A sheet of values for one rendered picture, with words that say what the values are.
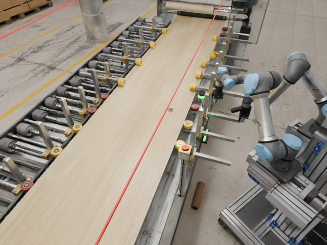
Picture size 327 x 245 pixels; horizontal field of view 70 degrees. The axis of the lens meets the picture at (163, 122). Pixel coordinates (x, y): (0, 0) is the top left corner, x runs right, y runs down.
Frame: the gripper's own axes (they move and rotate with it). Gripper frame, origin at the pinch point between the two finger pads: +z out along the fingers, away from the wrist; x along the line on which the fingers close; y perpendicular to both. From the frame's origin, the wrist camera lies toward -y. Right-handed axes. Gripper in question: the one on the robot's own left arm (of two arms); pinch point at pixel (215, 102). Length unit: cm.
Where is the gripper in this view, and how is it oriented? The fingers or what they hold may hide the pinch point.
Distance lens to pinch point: 215.4
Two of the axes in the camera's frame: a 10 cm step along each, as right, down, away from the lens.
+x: 10.0, -0.1, 0.2
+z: 0.0, 7.3, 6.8
